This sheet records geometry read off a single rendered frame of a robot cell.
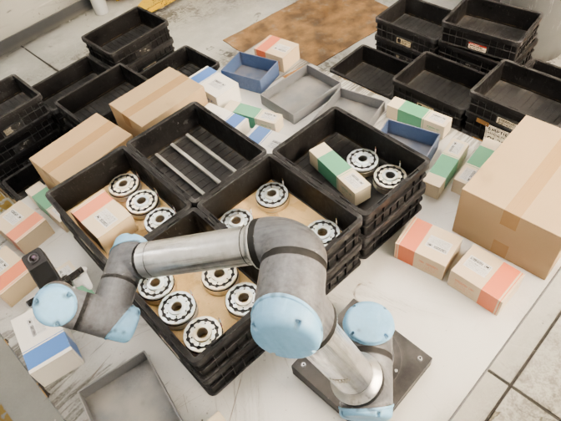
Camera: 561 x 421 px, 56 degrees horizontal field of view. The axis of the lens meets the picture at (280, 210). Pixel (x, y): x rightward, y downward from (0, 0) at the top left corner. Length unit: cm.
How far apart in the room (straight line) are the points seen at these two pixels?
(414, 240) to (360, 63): 171
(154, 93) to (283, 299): 144
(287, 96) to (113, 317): 141
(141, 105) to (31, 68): 234
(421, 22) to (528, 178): 180
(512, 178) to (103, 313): 117
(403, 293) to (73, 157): 121
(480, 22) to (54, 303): 259
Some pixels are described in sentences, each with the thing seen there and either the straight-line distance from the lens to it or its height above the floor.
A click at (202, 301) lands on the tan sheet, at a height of 83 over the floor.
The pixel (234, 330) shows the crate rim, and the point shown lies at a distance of 130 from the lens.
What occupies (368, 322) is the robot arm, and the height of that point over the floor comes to 98.
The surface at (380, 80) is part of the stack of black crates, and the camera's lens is 302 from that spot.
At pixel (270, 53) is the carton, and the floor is 78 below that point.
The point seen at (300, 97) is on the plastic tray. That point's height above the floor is 70.
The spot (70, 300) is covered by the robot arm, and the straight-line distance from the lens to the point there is 104.
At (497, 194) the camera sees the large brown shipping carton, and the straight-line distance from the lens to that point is 161.
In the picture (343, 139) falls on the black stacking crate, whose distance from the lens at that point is 183.
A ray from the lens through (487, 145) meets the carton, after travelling 195.
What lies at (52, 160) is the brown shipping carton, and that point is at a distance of 201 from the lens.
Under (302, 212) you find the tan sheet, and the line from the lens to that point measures 161.
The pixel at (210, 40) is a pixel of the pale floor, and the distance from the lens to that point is 404.
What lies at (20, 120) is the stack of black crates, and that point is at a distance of 289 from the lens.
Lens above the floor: 207
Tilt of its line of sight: 50 degrees down
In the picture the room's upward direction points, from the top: 9 degrees counter-clockwise
